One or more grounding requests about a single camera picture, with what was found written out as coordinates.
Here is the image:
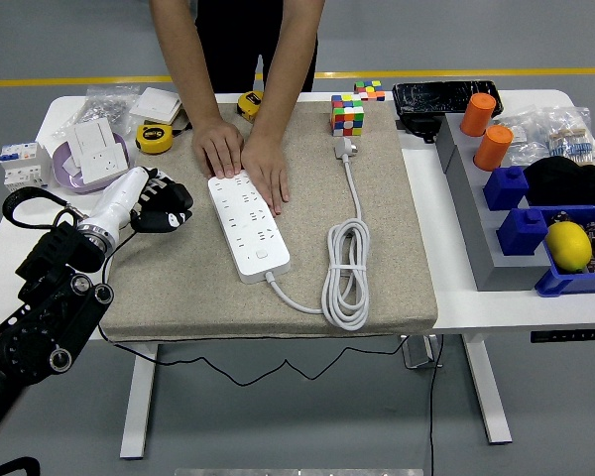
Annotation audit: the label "person's left hand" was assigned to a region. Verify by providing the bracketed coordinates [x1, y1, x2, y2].
[240, 136, 292, 217]

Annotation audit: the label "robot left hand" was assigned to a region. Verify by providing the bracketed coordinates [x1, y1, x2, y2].
[81, 166, 195, 240]

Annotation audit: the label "person's right hand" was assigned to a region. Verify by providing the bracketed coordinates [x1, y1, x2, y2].
[191, 118, 246, 180]

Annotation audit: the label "black plug adapter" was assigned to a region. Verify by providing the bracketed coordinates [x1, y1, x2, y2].
[151, 180, 195, 214]

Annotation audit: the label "white power strip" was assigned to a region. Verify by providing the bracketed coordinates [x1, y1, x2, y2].
[206, 171, 293, 286]

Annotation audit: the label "thin black plug cord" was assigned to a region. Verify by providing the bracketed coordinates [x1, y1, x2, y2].
[98, 225, 408, 387]

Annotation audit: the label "white socket panel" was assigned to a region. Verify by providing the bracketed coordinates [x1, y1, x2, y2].
[76, 145, 131, 185]

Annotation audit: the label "purple bowl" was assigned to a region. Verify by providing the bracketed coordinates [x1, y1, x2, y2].
[52, 132, 131, 195]

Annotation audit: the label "yellow tape measure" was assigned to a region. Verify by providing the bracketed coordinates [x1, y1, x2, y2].
[135, 118, 193, 154]
[236, 90, 265, 122]

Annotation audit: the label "grey-brown mat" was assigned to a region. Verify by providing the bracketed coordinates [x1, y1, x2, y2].
[100, 101, 438, 343]

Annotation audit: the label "clear bag of screws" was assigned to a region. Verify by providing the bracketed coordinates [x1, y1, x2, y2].
[54, 84, 143, 138]

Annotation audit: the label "large Rubik's cube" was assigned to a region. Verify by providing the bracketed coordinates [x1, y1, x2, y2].
[330, 93, 367, 139]

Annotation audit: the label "white blue circuit breaker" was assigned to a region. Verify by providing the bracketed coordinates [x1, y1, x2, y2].
[0, 141, 53, 192]

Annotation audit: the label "person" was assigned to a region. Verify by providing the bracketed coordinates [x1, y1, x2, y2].
[195, 0, 320, 94]

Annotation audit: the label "small Rubik's cube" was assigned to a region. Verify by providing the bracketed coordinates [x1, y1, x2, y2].
[353, 79, 388, 103]

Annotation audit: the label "small black device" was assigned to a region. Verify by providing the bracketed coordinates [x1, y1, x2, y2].
[396, 114, 442, 146]

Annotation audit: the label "white table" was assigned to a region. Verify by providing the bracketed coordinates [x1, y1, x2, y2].
[0, 88, 595, 460]

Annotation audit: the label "black plastic tray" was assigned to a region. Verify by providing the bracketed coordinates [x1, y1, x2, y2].
[392, 79, 505, 122]

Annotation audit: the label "grey stepped block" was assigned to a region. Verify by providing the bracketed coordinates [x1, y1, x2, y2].
[434, 112, 551, 293]

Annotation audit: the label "orange cylinder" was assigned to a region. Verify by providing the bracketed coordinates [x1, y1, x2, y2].
[473, 124, 516, 173]
[459, 92, 499, 139]

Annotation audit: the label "metal box under table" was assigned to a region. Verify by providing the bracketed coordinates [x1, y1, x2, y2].
[401, 335, 445, 371]

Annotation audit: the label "blue block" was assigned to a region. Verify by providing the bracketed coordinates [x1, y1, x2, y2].
[483, 166, 531, 212]
[495, 207, 550, 258]

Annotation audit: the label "clear plastic bag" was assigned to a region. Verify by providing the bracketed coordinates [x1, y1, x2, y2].
[495, 112, 551, 169]

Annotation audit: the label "black cloth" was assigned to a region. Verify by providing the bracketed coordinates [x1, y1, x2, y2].
[523, 156, 595, 208]

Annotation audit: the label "clear bag of resistors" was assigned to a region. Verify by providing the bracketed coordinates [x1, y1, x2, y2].
[542, 105, 595, 168]

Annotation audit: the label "yellow lemon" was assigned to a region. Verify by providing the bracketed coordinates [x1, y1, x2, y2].
[544, 221, 594, 274]

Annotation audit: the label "blue plastic bin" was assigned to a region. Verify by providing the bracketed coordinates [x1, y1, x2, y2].
[534, 202, 595, 298]

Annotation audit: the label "black table control panel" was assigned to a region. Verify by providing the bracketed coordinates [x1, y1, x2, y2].
[529, 328, 595, 344]

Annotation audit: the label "white switch panel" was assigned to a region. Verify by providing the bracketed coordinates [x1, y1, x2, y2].
[72, 117, 119, 165]

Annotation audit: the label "white cord with plug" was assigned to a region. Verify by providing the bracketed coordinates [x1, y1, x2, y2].
[263, 137, 372, 332]

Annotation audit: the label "white wall switch plate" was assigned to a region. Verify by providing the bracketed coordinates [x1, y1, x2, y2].
[128, 87, 182, 124]

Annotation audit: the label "black hanging cable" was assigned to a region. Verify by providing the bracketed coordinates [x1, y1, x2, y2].
[427, 334, 446, 476]

